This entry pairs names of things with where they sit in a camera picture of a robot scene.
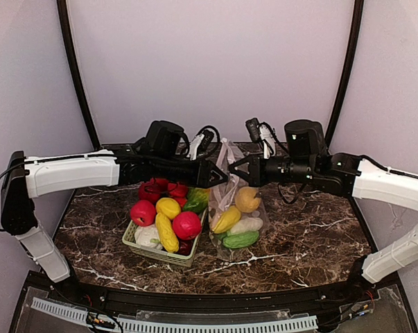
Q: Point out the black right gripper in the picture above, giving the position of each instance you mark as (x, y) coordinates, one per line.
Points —
(254, 170)

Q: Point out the clear dotted zip bag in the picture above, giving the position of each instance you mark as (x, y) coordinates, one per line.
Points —
(222, 197)

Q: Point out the white slotted cable duct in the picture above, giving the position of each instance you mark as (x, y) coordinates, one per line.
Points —
(155, 321)

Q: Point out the white toy bitter gourd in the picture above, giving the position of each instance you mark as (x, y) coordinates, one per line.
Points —
(249, 224)

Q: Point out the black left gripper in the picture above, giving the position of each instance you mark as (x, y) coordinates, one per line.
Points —
(202, 172)

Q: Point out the yellow toy corn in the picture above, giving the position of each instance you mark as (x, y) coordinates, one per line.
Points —
(167, 237)

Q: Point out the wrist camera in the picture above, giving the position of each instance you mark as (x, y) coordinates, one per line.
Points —
(260, 134)
(204, 144)

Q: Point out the tan toy potato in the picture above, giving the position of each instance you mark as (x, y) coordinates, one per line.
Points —
(247, 199)

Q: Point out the dark red toy fruit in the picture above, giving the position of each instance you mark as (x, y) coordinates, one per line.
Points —
(185, 247)

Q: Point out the red toy apple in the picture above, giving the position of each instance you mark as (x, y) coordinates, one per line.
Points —
(187, 225)

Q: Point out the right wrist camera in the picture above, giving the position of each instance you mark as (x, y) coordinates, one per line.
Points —
(260, 134)

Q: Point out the red toy tomato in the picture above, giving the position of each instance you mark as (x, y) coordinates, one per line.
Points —
(177, 190)
(143, 213)

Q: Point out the green toy bitter gourd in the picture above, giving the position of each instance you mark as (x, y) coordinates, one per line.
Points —
(242, 240)

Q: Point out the white toy garlic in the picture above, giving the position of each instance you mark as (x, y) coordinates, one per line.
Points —
(148, 236)

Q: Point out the yellow toy mango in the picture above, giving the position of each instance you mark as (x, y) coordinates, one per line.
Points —
(227, 220)

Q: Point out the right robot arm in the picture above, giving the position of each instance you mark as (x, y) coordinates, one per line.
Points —
(308, 162)

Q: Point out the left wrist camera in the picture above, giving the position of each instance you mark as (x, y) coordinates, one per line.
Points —
(204, 144)

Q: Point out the pale green plastic basket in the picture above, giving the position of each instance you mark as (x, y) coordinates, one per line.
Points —
(162, 255)

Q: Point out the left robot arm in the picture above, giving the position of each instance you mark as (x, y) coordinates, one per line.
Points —
(164, 152)

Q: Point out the black front rail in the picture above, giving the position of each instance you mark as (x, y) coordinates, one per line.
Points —
(321, 300)

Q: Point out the yellow toy lemon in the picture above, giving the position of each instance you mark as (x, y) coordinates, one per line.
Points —
(169, 207)

